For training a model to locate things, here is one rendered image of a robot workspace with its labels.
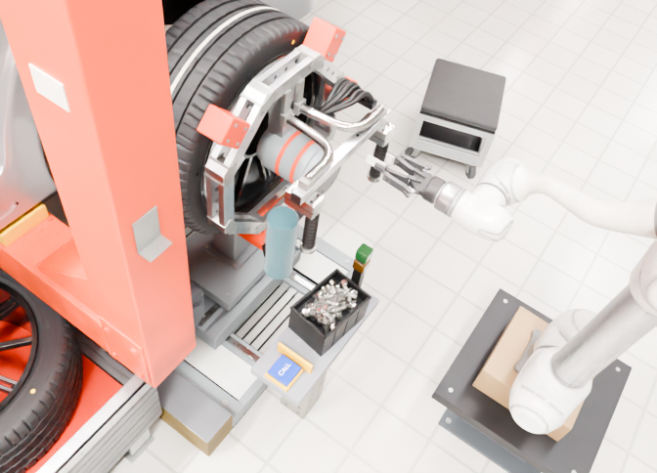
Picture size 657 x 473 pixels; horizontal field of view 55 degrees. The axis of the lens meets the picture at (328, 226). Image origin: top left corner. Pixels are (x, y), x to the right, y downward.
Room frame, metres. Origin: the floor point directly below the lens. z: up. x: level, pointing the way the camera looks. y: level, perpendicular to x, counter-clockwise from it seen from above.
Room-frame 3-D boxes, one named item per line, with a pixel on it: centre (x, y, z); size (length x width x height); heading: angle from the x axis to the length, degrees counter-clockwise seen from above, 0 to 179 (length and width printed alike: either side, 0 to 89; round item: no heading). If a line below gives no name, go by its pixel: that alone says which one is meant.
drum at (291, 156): (1.23, 0.12, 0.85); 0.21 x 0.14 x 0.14; 64
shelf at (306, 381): (0.93, -0.03, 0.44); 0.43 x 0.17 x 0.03; 154
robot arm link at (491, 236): (1.17, -0.42, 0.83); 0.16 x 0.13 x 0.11; 64
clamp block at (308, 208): (1.02, 0.07, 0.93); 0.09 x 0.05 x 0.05; 64
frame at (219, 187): (1.27, 0.18, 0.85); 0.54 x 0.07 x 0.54; 154
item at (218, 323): (1.29, 0.36, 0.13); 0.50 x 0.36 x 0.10; 154
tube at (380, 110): (1.30, 0.03, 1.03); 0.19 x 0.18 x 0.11; 64
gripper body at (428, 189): (1.24, -0.25, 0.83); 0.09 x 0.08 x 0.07; 64
